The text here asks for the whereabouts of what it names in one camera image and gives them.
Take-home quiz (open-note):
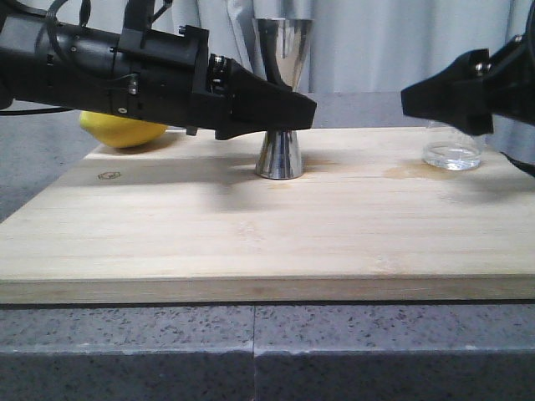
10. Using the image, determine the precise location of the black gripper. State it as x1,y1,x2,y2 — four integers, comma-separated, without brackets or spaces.
400,4,534,136
110,26,317,140

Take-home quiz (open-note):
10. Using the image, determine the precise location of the small glass beaker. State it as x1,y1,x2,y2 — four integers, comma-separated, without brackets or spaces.
421,120,487,171

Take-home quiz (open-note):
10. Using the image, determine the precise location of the steel double jigger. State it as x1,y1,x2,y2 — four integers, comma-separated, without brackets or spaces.
255,18,313,180

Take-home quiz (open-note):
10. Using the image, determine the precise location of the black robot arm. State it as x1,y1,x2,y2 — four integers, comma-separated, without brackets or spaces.
1,1,316,140

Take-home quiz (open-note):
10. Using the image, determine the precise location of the grey curtain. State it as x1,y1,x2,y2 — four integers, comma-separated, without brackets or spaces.
0,0,535,95

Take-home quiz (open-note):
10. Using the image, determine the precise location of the wooden cutting board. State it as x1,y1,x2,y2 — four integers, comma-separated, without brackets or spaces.
1,127,534,304

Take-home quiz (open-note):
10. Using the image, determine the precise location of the yellow lemon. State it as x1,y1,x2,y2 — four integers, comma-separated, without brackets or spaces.
79,111,168,149

